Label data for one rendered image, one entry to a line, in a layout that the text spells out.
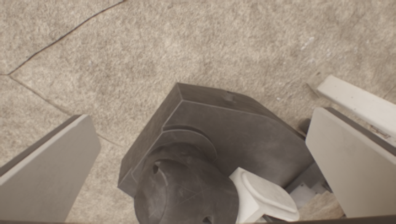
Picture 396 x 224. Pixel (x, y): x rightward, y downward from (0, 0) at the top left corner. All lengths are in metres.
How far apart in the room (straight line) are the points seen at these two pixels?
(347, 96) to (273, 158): 0.31
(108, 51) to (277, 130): 0.48
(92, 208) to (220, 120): 0.66
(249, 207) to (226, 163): 0.16
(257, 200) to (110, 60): 0.48
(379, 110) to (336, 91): 0.13
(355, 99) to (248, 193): 0.47
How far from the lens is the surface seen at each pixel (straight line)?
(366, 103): 0.74
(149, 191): 0.38
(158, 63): 0.57
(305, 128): 0.77
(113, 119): 0.65
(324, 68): 0.79
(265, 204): 0.47
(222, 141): 0.51
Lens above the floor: 0.55
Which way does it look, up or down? 58 degrees down
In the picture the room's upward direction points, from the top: 157 degrees clockwise
